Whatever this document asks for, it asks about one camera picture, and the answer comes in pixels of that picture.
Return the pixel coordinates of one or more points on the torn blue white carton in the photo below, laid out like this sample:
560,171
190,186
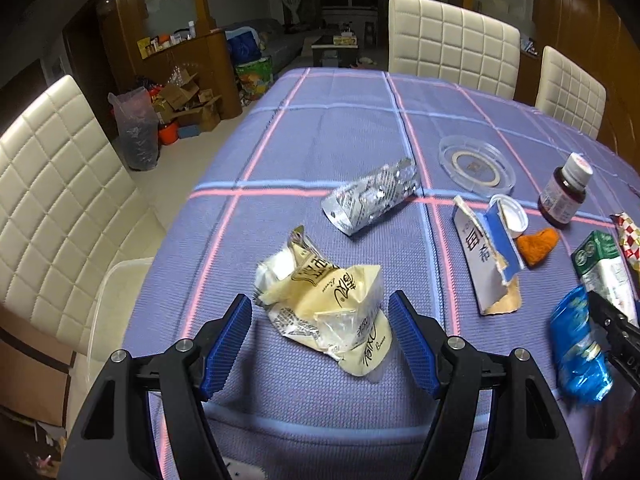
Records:
475,260

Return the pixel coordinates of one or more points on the orange peel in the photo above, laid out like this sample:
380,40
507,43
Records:
537,247

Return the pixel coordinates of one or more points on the red white checkered wrapper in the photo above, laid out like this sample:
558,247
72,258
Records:
631,235

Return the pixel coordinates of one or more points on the colourful printed bag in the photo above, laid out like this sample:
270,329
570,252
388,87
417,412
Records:
255,80

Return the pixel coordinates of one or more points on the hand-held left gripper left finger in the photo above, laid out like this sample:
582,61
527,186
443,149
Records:
227,345

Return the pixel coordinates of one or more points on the open cardboard box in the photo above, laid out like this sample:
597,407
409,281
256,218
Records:
202,117
177,92

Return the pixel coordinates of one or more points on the orange bucket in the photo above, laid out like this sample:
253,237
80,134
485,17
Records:
169,134

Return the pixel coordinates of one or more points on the cream snack wrapper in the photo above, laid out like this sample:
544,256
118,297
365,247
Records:
325,310

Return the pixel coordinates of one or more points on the blue snack bag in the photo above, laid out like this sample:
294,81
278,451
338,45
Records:
575,355

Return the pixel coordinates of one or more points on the grey sofa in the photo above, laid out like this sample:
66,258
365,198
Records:
285,47

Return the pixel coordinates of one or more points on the coffee table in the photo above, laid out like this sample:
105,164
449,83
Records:
335,47

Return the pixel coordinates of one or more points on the clear plastic bag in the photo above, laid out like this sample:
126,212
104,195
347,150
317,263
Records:
135,135

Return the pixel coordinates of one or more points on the green white carton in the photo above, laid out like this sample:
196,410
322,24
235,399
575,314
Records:
600,260

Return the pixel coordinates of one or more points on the cream quilted chair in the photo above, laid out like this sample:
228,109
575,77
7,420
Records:
60,185
570,90
450,40

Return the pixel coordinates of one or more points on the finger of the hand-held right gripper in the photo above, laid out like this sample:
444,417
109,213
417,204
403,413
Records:
617,332

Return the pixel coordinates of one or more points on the wooden counter cabinet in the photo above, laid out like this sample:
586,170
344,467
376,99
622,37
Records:
210,75

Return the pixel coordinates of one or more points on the white plastic cap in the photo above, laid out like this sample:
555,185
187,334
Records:
515,215

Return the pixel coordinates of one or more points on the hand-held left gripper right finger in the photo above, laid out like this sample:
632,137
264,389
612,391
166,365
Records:
412,345

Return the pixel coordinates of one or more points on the clear plastic dish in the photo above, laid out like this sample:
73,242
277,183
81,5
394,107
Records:
477,165

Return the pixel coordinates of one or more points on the silver foil blister pack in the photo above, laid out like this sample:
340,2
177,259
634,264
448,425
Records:
370,197

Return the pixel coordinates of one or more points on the brown medicine bottle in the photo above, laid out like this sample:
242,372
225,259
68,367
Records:
562,192

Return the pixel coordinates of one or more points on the flat brown cardboard box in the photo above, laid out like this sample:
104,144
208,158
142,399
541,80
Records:
30,360

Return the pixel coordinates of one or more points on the row of small bottles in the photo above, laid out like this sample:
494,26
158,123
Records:
167,40

